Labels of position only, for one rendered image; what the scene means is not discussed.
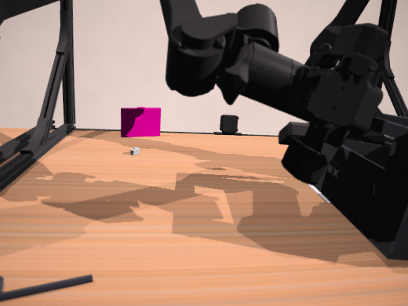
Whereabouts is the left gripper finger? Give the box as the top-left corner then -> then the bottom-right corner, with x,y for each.
316,142 -> 323,153

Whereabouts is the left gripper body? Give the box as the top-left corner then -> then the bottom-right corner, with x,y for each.
279,122 -> 385,145

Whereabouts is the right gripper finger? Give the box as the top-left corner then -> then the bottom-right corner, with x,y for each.
374,108 -> 388,120
330,129 -> 383,148

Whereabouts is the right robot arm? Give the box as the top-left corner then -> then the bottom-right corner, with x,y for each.
0,0 -> 384,134

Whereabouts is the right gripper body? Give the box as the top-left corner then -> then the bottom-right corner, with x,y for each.
269,23 -> 389,186

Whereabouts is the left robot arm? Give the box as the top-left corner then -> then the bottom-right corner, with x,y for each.
305,0 -> 370,69

